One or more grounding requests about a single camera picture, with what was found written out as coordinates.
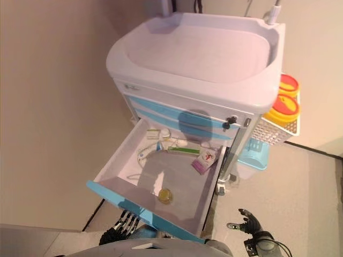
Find white cable in drawer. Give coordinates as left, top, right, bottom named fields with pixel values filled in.
left=128, top=171, right=151, bottom=183

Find grey IV pole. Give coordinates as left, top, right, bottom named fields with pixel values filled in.
left=267, top=0, right=282, bottom=26

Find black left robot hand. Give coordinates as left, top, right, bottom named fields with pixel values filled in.
left=99, top=210, right=141, bottom=246

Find deep blue-front cart drawer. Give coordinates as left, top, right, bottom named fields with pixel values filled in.
left=86, top=119, right=228, bottom=244

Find light blue waste bin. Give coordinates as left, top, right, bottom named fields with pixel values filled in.
left=237, top=138, right=270, bottom=179

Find white medical cart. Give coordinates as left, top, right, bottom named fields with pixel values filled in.
left=106, top=11, right=286, bottom=195

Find white box red print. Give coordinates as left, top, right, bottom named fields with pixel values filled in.
left=198, top=149, right=217, bottom=164

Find yellow sharps container red lid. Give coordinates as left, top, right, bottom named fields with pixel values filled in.
left=278, top=74, right=300, bottom=97
left=264, top=93, right=301, bottom=124

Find purple medicine box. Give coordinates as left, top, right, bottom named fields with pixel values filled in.
left=191, top=156, right=211, bottom=175

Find clear tubing package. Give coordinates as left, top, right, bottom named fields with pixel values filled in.
left=136, top=146, right=159, bottom=164

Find white perforated side basket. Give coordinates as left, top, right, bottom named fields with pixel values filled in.
left=251, top=88, right=302, bottom=147

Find shallow blue striped drawer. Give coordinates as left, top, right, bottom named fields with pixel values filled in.
left=133, top=111, right=239, bottom=142
left=125, top=95, right=249, bottom=126

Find long green white box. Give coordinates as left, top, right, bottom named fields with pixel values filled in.
left=167, top=146, right=202, bottom=156

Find amber medicine bottle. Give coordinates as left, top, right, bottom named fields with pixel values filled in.
left=158, top=188, right=175, bottom=206

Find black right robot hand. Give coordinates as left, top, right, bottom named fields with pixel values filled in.
left=226, top=208, right=261, bottom=238

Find black cart keys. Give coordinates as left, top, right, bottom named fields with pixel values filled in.
left=223, top=115, right=239, bottom=132

